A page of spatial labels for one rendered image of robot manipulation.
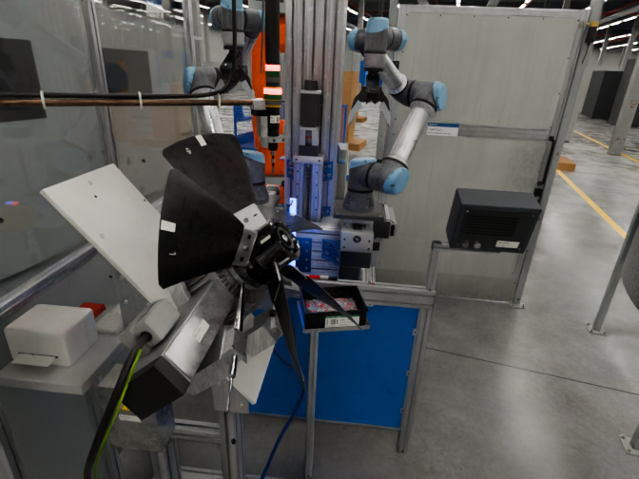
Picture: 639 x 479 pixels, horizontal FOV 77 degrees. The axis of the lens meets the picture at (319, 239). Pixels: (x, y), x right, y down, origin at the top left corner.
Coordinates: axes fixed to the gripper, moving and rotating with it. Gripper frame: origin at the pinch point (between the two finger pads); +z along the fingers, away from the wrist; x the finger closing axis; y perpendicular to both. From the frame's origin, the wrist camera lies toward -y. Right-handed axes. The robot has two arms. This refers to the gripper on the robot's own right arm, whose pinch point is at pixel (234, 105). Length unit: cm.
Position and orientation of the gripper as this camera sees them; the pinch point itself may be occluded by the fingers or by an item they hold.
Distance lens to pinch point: 159.6
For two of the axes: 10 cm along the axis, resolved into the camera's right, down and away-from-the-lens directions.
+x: -9.9, -0.8, 0.8
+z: -0.4, 9.2, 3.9
